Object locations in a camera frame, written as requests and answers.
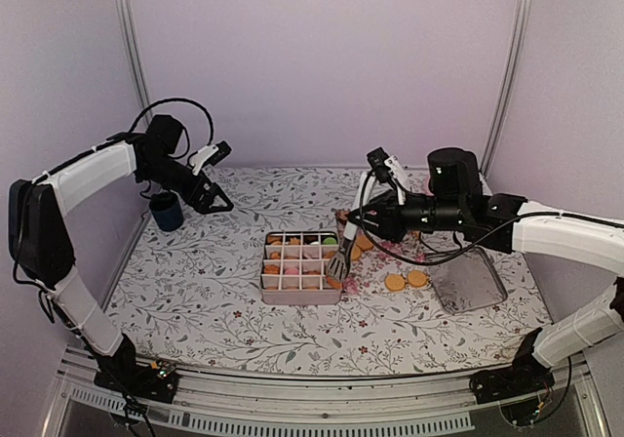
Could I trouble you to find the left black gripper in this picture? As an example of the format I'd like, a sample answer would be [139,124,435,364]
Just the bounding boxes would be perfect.
[139,154,234,213]

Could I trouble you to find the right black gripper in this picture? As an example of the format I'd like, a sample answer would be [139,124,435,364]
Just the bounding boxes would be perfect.
[348,188,466,244]

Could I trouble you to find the metal serving tongs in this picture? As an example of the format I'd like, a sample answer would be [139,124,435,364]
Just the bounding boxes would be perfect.
[328,171,374,282]

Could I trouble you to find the orange swirl cookie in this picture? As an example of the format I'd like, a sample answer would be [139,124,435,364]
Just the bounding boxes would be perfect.
[266,235,283,245]

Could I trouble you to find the metal tin with white dividers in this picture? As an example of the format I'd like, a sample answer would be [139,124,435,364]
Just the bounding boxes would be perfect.
[260,231,342,306]

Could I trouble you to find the silver tin lid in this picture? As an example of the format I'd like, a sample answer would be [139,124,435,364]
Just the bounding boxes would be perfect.
[429,248,508,315]

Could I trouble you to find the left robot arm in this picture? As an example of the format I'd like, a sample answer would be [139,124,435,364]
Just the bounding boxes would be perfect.
[8,114,233,392]

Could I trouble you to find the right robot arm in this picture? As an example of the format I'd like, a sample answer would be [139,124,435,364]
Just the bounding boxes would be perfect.
[331,147,623,394]

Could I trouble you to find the chocolate donut cookie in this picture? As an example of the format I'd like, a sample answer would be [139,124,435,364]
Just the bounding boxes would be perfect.
[335,210,349,224]

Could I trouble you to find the dark blue cup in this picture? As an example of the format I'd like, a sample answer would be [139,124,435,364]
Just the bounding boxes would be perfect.
[148,192,184,232]

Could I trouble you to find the floral tablecloth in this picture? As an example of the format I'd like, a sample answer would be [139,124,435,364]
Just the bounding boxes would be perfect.
[106,168,551,376]

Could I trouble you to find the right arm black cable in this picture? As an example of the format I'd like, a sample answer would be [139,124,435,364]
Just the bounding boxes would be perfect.
[358,212,562,266]

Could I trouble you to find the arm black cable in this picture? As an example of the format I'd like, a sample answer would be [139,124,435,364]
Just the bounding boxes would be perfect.
[129,98,215,150]
[358,212,562,266]

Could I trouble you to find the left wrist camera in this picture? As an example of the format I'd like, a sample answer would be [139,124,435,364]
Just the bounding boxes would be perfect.
[187,140,232,176]

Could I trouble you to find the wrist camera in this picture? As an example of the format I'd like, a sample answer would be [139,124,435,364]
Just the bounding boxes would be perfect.
[187,140,232,176]
[367,147,411,206]

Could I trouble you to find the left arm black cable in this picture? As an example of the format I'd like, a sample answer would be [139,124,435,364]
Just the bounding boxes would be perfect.
[129,98,215,150]

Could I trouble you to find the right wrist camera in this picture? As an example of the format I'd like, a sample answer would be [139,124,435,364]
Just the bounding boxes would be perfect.
[367,147,411,206]

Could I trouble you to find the left aluminium frame post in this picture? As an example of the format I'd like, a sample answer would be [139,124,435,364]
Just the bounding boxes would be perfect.
[114,0,150,108]

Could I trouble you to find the aluminium frame post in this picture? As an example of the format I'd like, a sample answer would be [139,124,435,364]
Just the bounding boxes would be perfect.
[114,0,150,108]
[480,0,532,177]

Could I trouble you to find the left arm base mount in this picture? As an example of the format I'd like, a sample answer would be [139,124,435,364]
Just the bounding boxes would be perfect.
[94,361,179,404]

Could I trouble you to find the aluminium front rail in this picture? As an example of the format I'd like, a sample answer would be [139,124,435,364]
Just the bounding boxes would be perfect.
[42,347,611,436]

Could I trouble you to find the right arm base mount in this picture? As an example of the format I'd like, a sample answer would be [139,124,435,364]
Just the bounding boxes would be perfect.
[469,358,555,404]

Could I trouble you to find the right aluminium frame post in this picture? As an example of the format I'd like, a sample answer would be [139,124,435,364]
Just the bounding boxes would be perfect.
[480,0,532,177]

